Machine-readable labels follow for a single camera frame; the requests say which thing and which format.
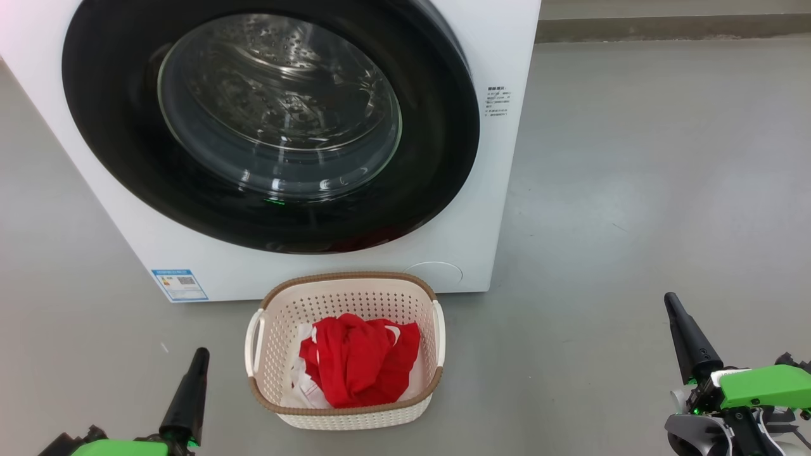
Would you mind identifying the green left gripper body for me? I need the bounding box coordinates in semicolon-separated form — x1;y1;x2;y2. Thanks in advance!
37;425;200;456

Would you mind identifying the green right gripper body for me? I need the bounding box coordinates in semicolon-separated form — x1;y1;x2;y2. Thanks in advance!
687;352;811;456

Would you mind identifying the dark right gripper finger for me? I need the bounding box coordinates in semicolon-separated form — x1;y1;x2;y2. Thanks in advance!
663;292;725;386

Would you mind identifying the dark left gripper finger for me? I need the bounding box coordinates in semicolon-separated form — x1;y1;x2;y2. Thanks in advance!
158;347;211;447

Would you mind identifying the white garment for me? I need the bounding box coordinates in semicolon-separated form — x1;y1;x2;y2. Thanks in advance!
281;323;426;410

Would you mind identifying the red garment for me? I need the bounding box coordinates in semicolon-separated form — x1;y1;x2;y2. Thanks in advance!
299;313;421;410

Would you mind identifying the black round glass washer door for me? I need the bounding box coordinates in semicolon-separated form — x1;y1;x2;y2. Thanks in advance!
61;0;481;255

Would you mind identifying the cream perforated laundry basket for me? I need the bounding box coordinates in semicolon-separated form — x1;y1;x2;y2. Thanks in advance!
245;272;446;432

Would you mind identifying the white front-load washing machine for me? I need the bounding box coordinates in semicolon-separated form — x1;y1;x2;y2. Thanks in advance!
0;0;543;304

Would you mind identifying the blue energy label sticker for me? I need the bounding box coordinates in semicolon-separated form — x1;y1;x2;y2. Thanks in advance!
151;269;210;303

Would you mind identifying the round white filter cover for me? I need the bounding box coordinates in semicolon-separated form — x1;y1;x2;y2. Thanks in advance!
405;262;464;294

